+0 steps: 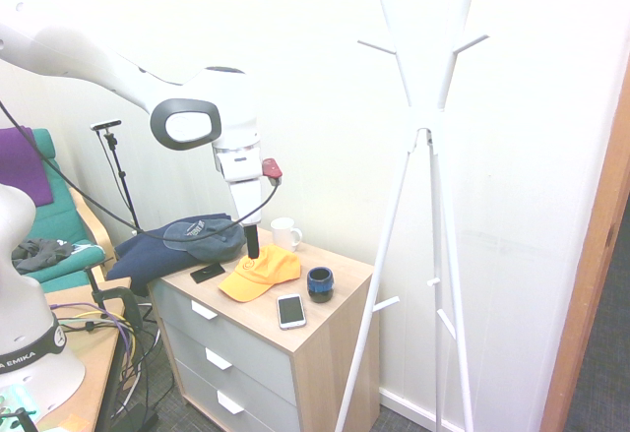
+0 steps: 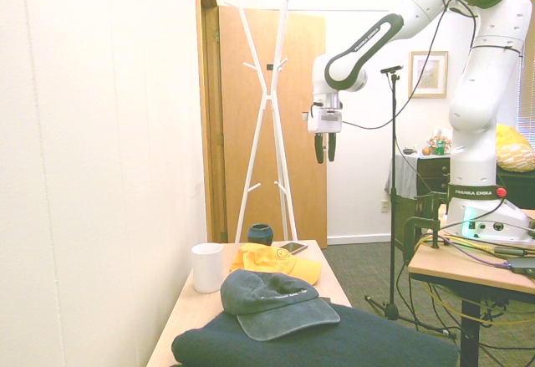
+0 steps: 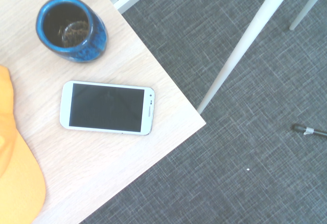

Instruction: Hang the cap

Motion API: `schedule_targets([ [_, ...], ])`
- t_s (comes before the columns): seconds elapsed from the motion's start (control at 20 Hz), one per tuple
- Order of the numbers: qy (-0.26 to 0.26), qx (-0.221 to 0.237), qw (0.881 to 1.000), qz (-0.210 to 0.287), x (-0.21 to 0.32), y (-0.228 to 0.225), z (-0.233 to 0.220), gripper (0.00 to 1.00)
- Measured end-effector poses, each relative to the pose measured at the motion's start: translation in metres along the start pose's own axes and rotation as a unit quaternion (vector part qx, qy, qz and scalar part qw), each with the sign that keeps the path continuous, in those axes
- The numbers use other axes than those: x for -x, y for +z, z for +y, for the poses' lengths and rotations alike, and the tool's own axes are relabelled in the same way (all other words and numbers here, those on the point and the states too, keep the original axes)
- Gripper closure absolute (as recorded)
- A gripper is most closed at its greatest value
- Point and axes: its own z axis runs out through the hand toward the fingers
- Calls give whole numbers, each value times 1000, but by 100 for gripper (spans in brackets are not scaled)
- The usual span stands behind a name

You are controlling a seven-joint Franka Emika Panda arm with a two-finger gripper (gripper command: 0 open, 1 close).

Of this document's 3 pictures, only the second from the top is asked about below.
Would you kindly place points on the wooden door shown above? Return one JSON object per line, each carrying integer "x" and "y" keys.
{"x": 301, "y": 141}

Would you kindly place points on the white wooden coat rack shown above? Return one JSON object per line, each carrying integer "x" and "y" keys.
{"x": 267, "y": 108}

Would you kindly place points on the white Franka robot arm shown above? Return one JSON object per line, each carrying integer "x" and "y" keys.
{"x": 476, "y": 108}

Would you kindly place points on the dark wooden dresser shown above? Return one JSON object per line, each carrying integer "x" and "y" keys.
{"x": 436, "y": 176}

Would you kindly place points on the yellow baseball cap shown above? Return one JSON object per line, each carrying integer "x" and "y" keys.
{"x": 267, "y": 260}

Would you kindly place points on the flower decoration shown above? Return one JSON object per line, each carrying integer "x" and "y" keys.
{"x": 439, "y": 136}

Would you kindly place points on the green soda can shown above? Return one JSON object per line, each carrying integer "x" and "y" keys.
{"x": 439, "y": 148}

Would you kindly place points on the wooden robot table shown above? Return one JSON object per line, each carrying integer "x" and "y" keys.
{"x": 468, "y": 275}

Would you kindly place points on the wooden cabinet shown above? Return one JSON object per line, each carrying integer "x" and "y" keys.
{"x": 207, "y": 103}

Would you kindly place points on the dark blue folded sweater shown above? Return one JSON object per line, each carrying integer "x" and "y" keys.
{"x": 359, "y": 342}

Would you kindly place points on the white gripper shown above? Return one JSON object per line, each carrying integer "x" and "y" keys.
{"x": 326, "y": 121}

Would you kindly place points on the black metal table clamp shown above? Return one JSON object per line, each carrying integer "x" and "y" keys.
{"x": 420, "y": 225}

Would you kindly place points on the light wooden side table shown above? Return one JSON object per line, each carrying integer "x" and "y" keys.
{"x": 251, "y": 300}

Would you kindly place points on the framed wall picture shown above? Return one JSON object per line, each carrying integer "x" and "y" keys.
{"x": 428, "y": 74}

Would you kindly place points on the black camera tripod stand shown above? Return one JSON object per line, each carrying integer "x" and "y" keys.
{"x": 393, "y": 200}

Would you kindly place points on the window blinds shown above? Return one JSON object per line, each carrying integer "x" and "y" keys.
{"x": 527, "y": 66}

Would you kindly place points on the dark blue baseball cap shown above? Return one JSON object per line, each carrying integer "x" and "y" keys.
{"x": 271, "y": 300}

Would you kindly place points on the orange fruit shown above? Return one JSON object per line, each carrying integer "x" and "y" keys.
{"x": 425, "y": 151}

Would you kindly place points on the dark blue round pot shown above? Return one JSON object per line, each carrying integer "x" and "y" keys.
{"x": 261, "y": 233}

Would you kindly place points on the yellow patterned cushion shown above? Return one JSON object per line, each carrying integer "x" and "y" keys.
{"x": 513, "y": 149}

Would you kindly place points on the grey cloth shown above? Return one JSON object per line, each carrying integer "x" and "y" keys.
{"x": 401, "y": 174}

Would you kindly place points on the wall power outlet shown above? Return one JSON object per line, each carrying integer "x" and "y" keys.
{"x": 384, "y": 206}

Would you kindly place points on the white ceramic mug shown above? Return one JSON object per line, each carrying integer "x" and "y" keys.
{"x": 206, "y": 267}

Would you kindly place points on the white smartphone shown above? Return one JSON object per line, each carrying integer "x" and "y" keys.
{"x": 293, "y": 247}

